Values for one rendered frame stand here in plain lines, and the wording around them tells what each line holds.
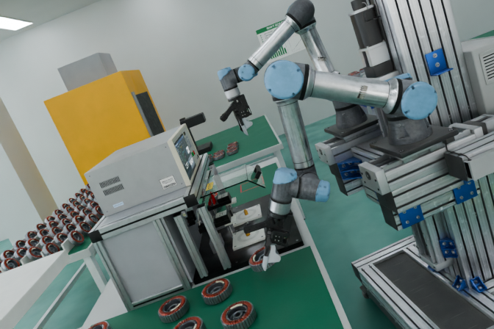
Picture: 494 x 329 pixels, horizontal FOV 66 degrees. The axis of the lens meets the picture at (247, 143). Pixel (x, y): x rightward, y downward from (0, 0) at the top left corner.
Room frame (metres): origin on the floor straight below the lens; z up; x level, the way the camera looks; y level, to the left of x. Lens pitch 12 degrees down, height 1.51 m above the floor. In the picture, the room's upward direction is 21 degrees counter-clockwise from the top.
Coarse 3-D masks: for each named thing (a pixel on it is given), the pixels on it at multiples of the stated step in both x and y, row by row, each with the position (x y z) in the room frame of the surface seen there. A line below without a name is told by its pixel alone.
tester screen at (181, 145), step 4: (180, 140) 1.68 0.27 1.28; (184, 140) 1.76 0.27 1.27; (176, 144) 1.59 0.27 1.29; (180, 144) 1.65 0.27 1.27; (184, 144) 1.73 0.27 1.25; (176, 148) 1.55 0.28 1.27; (180, 148) 1.62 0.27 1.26; (184, 148) 1.69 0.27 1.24; (180, 152) 1.59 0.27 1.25; (184, 152) 1.66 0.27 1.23; (180, 156) 1.56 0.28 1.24; (184, 156) 1.62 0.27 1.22; (188, 156) 1.71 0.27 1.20; (184, 160) 1.59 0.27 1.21; (188, 160) 1.68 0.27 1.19; (184, 164) 1.56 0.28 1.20; (188, 164) 1.64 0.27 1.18; (188, 168) 1.61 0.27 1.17
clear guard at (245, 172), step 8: (240, 168) 1.67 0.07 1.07; (248, 168) 1.66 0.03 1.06; (216, 176) 1.70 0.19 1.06; (224, 176) 1.65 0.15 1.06; (232, 176) 1.60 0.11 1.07; (240, 176) 1.55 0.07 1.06; (248, 176) 1.53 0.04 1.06; (216, 184) 1.57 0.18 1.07; (224, 184) 1.53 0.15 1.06; (232, 184) 1.48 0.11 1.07; (264, 184) 1.50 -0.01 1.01; (208, 192) 1.50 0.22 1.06
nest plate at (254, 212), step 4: (248, 208) 1.92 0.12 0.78; (252, 208) 1.90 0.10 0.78; (256, 208) 1.88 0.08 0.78; (260, 208) 1.88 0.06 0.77; (240, 212) 1.90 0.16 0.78; (248, 212) 1.86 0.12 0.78; (252, 212) 1.84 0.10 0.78; (256, 212) 1.82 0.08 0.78; (260, 212) 1.80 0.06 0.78; (236, 216) 1.87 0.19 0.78; (240, 216) 1.85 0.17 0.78; (244, 216) 1.83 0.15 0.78; (248, 216) 1.81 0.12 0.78; (252, 216) 1.79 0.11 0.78; (256, 216) 1.78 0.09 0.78; (260, 216) 1.77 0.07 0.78; (240, 220) 1.80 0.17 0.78; (244, 220) 1.78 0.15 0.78; (248, 220) 1.77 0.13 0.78; (236, 224) 1.77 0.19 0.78; (240, 224) 1.77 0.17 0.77
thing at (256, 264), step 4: (260, 248) 1.33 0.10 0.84; (264, 248) 1.31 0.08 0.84; (256, 252) 1.32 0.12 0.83; (260, 252) 1.31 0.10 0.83; (264, 252) 1.31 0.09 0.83; (276, 252) 1.26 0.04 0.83; (252, 256) 1.30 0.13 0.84; (256, 256) 1.30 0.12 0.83; (260, 256) 1.29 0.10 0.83; (252, 260) 1.28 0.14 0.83; (256, 260) 1.29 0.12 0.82; (260, 260) 1.27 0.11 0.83; (252, 264) 1.25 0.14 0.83; (256, 264) 1.24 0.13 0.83; (260, 264) 1.22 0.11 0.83; (268, 264) 1.22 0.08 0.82; (272, 264) 1.23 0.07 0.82; (252, 268) 1.25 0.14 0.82; (256, 268) 1.23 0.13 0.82; (260, 268) 1.23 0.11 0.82
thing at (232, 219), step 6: (228, 210) 1.64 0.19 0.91; (216, 216) 1.60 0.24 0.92; (222, 216) 1.58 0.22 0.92; (228, 216) 1.58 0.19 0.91; (234, 216) 1.63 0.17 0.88; (216, 222) 1.58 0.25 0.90; (222, 222) 1.57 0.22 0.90; (228, 222) 1.57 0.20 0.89; (234, 222) 1.58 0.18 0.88; (204, 228) 1.58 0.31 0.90
